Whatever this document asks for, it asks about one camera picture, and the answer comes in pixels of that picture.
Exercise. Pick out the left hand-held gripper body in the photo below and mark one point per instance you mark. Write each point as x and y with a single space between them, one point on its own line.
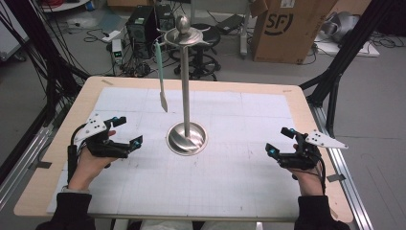
105 148

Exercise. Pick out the white floor board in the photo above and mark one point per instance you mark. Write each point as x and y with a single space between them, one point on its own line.
367 51

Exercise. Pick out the large black computer tower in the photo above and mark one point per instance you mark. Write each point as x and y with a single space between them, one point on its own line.
142 35

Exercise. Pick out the grey tape piece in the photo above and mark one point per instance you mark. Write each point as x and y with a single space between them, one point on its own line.
44 165
336 178

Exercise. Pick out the white power strip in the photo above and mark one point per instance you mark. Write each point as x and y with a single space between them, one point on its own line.
111 35

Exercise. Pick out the white stand post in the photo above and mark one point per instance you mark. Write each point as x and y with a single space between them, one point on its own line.
244 38

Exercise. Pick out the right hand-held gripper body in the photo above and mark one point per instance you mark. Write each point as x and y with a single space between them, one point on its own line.
303 159

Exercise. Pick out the small black computer tower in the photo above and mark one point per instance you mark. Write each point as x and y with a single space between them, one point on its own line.
165 17

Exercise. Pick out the small white device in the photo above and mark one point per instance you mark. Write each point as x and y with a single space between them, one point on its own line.
117 49

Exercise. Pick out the large cardboard box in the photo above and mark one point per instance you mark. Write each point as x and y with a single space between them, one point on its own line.
297 38

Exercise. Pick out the white cabinet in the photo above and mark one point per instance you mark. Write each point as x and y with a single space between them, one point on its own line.
9 35

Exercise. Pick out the silver metal utensil stand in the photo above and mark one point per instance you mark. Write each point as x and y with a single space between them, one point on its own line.
185 80

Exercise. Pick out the grey wrist band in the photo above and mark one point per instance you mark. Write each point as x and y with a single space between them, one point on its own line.
76 189

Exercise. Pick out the black metal frame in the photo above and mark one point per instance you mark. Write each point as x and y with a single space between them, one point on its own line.
35 32
351 41

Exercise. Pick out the round white table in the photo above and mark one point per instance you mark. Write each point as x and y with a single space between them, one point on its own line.
63 5

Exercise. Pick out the white grid mat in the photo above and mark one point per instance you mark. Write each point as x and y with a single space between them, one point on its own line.
223 179

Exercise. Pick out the person's right hand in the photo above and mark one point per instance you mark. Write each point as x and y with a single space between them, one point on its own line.
311 183

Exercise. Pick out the flat black device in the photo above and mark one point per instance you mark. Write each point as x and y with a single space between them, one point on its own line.
229 24

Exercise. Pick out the black stool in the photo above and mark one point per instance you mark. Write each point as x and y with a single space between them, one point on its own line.
204 60

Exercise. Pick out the silver rounded object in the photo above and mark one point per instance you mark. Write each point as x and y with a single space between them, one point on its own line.
341 25

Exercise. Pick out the person's left hand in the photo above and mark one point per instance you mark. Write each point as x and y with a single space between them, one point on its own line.
87 169

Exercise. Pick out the aluminium rail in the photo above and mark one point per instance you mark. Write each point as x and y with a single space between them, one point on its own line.
348 191
25 159

